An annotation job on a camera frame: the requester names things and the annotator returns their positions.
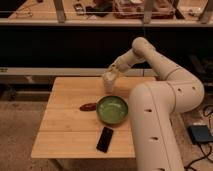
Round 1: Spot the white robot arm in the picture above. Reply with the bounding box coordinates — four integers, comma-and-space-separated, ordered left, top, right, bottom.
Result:
102, 37, 204, 171

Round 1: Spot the green bowl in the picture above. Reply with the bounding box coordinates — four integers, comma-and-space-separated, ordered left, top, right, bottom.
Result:
96, 96, 128, 124

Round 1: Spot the dark red oblong object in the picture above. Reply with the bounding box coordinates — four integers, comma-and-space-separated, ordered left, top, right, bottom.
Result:
79, 103, 97, 111

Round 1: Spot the wooden table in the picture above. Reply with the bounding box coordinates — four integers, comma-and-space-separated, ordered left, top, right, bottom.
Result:
30, 76, 158, 159

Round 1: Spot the black smartphone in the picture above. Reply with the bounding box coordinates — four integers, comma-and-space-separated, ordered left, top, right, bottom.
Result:
96, 127, 113, 153

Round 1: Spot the red tray on shelf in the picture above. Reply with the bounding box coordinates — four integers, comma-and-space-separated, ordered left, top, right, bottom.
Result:
113, 0, 175, 19

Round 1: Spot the black device on shelf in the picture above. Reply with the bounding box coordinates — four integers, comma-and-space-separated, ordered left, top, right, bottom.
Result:
73, 3, 85, 15

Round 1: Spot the dark blue box on floor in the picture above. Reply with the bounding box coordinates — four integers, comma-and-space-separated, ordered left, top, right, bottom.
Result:
187, 125, 213, 144

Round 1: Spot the black cable on floor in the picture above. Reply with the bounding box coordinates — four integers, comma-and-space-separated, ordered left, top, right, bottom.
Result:
183, 103, 213, 171

